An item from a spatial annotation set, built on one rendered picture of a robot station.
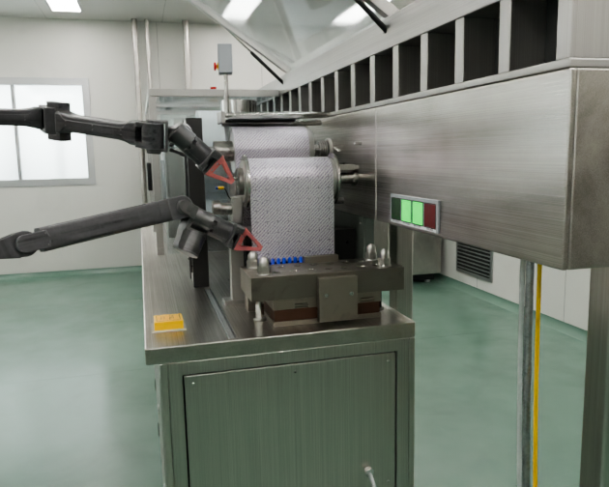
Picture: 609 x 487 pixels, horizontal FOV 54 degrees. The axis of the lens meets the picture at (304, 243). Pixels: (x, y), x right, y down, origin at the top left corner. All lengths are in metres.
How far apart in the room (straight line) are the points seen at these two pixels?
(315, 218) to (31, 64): 5.88
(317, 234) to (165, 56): 5.72
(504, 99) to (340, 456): 0.95
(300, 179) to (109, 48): 5.74
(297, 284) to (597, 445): 0.72
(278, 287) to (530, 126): 0.72
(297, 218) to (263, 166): 0.17
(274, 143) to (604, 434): 1.20
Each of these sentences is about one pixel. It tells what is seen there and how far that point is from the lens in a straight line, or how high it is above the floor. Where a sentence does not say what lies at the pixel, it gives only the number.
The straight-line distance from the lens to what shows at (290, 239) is 1.66.
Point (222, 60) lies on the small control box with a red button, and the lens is 2.22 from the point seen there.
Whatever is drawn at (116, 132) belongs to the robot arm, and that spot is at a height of 1.39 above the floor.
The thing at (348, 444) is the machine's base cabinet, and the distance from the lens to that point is 1.59.
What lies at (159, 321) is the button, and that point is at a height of 0.92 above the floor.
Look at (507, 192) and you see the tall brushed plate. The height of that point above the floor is 1.25.
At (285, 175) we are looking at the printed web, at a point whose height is 1.27.
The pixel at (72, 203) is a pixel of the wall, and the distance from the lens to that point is 7.21.
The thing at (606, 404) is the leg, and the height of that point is 0.88.
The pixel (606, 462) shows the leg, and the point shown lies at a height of 0.77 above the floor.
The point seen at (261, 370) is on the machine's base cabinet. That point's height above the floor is 0.82.
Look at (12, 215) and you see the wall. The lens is 7.31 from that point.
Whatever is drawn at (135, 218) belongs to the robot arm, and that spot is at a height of 1.17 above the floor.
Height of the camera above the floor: 1.33
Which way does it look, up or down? 9 degrees down
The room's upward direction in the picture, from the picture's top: 1 degrees counter-clockwise
